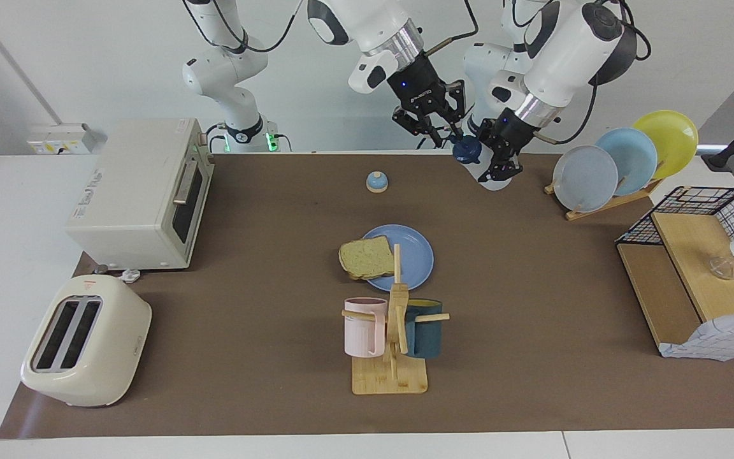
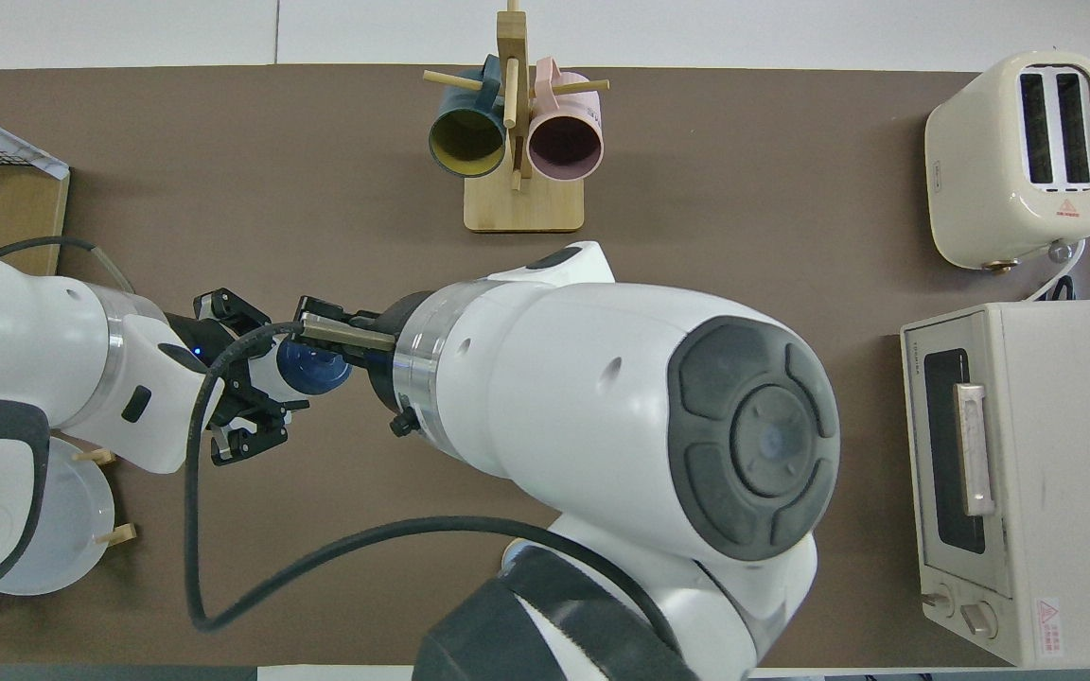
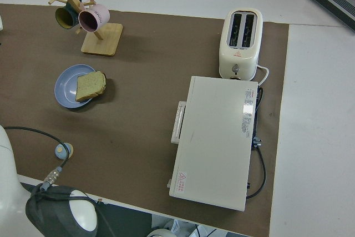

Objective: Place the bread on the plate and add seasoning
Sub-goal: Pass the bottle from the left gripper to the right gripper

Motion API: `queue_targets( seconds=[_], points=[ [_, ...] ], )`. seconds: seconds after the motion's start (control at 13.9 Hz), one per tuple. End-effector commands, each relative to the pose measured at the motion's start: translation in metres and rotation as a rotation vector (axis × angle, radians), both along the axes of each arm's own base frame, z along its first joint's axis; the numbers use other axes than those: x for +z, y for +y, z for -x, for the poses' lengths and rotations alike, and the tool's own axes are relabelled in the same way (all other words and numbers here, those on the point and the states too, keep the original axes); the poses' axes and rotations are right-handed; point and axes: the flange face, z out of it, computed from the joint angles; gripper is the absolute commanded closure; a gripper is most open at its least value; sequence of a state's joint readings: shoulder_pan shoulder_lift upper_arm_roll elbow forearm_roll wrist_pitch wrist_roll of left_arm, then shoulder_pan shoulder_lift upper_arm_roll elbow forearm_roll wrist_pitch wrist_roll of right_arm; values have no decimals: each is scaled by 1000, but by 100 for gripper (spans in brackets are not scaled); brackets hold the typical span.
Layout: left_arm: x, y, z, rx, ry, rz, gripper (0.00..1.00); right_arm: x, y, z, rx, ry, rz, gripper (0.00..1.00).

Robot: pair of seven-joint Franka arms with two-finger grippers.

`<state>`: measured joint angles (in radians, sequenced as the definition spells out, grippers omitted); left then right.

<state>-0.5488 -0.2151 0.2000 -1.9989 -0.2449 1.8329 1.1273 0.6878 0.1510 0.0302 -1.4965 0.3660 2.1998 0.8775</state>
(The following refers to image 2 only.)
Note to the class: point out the dark teal mug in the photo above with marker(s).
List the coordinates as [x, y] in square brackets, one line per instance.
[466, 142]

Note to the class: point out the brown table mat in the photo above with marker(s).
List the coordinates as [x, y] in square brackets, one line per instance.
[744, 189]

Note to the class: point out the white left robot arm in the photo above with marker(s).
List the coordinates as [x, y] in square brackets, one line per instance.
[15, 340]

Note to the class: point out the wooden mug tree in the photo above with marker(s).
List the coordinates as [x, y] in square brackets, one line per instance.
[523, 206]

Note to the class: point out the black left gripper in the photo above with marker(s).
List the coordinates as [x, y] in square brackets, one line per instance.
[209, 345]

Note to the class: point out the cream two-slot toaster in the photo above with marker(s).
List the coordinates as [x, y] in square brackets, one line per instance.
[971, 170]

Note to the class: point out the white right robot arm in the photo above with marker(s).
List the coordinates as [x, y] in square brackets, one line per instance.
[602, 407]

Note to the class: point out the pink ribbed mug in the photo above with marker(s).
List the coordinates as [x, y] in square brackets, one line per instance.
[564, 147]

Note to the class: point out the translucent bottle navy cap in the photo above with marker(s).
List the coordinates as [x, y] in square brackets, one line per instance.
[318, 369]

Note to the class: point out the grey round plate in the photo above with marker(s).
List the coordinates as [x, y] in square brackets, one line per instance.
[81, 530]

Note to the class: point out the white toaster oven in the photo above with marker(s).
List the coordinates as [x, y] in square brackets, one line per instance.
[1075, 492]

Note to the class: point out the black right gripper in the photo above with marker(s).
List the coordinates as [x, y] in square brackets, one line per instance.
[382, 364]

